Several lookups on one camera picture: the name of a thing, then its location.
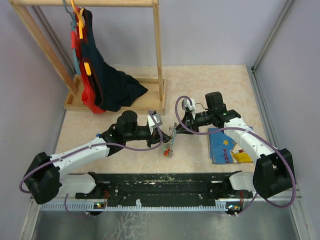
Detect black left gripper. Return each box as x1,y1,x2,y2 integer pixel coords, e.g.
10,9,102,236
125,126,170,148

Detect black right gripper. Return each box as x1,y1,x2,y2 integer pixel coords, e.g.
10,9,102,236
175,110,214,135

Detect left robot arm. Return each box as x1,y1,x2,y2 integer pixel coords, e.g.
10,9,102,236
19,110,171,205

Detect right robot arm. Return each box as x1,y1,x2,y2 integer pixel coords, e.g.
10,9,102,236
176,91,296,199

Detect wooden clothes rack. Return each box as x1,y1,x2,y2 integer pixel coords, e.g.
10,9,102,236
10,0,167,115

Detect blue yellow booklet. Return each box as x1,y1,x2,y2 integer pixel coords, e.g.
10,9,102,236
208,131,253,165

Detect dark navy garment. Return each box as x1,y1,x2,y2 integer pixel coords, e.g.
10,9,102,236
80,9,148,112

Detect red garment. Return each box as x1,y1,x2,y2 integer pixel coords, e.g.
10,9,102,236
70,7,107,115

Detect yellow hanger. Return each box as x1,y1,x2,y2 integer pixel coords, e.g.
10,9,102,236
70,0,85,67

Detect teal hanger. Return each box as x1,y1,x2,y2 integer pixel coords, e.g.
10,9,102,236
62,0,81,76

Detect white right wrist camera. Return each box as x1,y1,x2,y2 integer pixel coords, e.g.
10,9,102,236
181,98,196,118

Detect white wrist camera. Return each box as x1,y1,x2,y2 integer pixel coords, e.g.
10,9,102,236
181,98,196,118
147,111,163,134

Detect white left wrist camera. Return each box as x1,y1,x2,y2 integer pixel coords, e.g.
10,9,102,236
147,111,163,134

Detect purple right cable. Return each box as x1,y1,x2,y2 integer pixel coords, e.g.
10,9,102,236
174,95,298,217

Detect aluminium corner rail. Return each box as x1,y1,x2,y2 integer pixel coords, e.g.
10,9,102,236
251,0,296,73

